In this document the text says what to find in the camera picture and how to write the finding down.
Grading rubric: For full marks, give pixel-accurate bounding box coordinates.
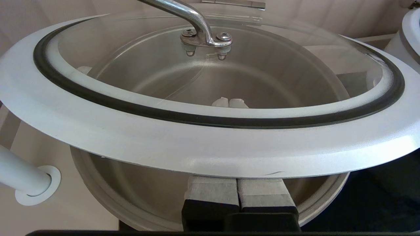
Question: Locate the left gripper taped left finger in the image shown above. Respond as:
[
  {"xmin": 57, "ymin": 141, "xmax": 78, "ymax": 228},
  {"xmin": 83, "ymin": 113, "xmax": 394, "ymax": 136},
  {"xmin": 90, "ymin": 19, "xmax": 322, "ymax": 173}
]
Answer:
[{"xmin": 182, "ymin": 175, "xmax": 241, "ymax": 231}]

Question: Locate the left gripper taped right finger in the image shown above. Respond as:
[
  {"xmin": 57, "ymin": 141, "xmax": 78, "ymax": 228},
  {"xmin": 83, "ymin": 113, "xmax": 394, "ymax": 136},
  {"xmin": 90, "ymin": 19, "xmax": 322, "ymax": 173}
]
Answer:
[{"xmin": 226, "ymin": 178, "xmax": 301, "ymax": 231}]

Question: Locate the black glass cooktop panel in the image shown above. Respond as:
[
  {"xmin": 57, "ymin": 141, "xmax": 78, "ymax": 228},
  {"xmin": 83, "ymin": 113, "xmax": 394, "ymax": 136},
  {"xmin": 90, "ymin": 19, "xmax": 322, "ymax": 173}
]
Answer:
[{"xmin": 118, "ymin": 72, "xmax": 420, "ymax": 231}]

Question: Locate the white rimmed glass lid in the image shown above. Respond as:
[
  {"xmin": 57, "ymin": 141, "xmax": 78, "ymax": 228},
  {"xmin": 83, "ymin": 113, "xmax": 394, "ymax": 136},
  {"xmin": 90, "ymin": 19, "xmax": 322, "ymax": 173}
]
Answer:
[
  {"xmin": 402, "ymin": 8, "xmax": 420, "ymax": 64},
  {"xmin": 0, "ymin": 0, "xmax": 420, "ymax": 179}
]

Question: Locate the white metal pole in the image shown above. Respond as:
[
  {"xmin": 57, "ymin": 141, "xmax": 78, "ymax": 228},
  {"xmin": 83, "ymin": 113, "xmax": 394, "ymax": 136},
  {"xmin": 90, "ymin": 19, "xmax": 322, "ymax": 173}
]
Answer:
[{"xmin": 0, "ymin": 144, "xmax": 62, "ymax": 206}]

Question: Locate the white pot with steel liner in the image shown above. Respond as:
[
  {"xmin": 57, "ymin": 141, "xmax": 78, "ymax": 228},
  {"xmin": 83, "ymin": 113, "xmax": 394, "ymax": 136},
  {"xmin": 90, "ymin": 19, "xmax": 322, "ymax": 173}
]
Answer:
[
  {"xmin": 67, "ymin": 20, "xmax": 351, "ymax": 231},
  {"xmin": 384, "ymin": 31, "xmax": 420, "ymax": 72}
]

